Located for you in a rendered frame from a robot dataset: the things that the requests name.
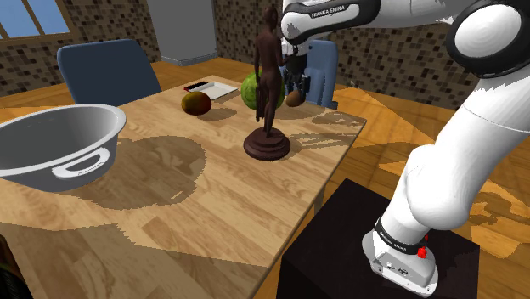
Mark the brown oval kiwi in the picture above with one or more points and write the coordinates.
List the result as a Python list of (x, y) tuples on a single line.
[(294, 99)]

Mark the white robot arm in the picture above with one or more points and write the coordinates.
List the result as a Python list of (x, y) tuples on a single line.
[(447, 174)]

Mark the wood framed window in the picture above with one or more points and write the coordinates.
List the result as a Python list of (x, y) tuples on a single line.
[(29, 18)]

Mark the black red phone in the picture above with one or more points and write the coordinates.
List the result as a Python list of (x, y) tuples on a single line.
[(195, 86)]

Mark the red green mango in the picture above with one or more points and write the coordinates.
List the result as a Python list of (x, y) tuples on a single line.
[(196, 103)]

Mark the wooden table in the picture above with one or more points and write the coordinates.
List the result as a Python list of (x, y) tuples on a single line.
[(215, 198)]

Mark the black robot stand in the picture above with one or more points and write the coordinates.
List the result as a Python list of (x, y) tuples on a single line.
[(331, 248)]

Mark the green round melon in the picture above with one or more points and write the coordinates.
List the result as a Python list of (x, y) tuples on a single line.
[(250, 92)]

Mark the dark brown human figure statue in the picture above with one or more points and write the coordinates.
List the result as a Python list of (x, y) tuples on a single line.
[(267, 74)]

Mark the white flat tray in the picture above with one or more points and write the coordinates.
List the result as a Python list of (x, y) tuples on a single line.
[(217, 89)]

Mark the light blue chair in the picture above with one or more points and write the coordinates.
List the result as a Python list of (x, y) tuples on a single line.
[(323, 70)]

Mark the dark blue chair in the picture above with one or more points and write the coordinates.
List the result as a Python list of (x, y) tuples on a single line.
[(107, 74)]

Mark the grey refrigerator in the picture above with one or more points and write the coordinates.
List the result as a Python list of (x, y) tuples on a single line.
[(182, 29)]

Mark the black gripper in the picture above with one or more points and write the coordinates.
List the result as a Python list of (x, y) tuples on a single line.
[(296, 65)]

